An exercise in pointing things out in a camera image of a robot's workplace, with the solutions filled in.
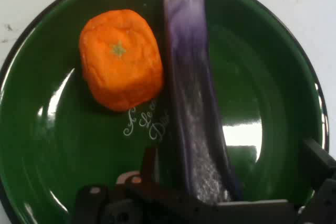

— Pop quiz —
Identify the orange toy fruit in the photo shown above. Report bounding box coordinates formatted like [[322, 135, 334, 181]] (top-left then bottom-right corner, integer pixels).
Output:
[[79, 8, 165, 112]]

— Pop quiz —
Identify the purple toy eggplant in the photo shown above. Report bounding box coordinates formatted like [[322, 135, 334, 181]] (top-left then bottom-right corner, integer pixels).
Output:
[[163, 0, 244, 205]]

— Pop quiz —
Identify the green enamel plate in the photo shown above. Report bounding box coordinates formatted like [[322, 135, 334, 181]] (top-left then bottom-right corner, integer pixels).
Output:
[[0, 0, 330, 224]]

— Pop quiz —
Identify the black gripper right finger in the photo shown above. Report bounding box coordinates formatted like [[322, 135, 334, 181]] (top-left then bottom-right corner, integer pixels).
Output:
[[299, 137, 336, 224]]

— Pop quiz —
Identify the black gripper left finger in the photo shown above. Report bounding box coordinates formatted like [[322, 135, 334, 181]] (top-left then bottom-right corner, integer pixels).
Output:
[[73, 147, 163, 224]]

